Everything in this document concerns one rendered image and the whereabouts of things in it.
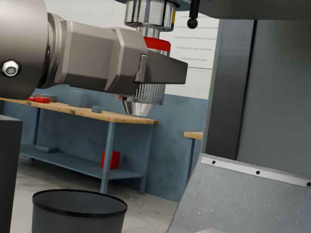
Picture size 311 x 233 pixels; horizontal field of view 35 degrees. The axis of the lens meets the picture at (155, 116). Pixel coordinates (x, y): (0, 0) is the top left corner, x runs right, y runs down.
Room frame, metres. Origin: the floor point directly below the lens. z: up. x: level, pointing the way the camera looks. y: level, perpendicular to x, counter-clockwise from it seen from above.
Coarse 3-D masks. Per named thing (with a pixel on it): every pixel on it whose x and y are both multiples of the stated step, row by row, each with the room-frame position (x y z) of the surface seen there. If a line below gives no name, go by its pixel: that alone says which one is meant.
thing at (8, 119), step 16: (0, 128) 0.71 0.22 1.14; (16, 128) 0.72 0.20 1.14; (0, 144) 0.71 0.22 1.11; (16, 144) 0.73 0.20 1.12; (0, 160) 0.71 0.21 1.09; (16, 160) 0.73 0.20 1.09; (0, 176) 0.71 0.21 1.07; (16, 176) 0.73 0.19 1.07; (0, 192) 0.71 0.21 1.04; (0, 208) 0.72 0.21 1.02; (0, 224) 0.72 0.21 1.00
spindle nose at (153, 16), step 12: (132, 0) 0.45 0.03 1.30; (144, 0) 0.45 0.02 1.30; (156, 0) 0.45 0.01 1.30; (168, 0) 0.45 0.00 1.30; (132, 12) 0.45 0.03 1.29; (144, 12) 0.45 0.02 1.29; (156, 12) 0.45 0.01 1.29; (168, 12) 0.45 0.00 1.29; (132, 24) 0.46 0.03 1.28; (144, 24) 0.45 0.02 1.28; (156, 24) 0.45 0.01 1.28; (168, 24) 0.46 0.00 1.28
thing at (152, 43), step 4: (148, 40) 0.45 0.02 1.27; (152, 40) 0.45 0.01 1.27; (156, 40) 0.45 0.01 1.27; (160, 40) 0.45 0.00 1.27; (164, 40) 0.46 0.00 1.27; (148, 44) 0.45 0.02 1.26; (152, 44) 0.45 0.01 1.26; (156, 44) 0.45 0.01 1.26; (160, 44) 0.45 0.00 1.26; (164, 44) 0.46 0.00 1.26; (168, 44) 0.46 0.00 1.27; (152, 48) 0.45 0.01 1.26; (156, 48) 0.45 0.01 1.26; (160, 48) 0.45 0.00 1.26; (164, 48) 0.46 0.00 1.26; (168, 48) 0.46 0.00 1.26
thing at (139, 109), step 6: (126, 102) 0.46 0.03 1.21; (132, 102) 0.46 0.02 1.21; (126, 108) 0.46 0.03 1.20; (132, 108) 0.46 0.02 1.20; (138, 108) 0.46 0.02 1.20; (144, 108) 0.46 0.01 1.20; (150, 108) 0.46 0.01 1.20; (132, 114) 0.46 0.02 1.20; (138, 114) 0.46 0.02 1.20; (144, 114) 0.46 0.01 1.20
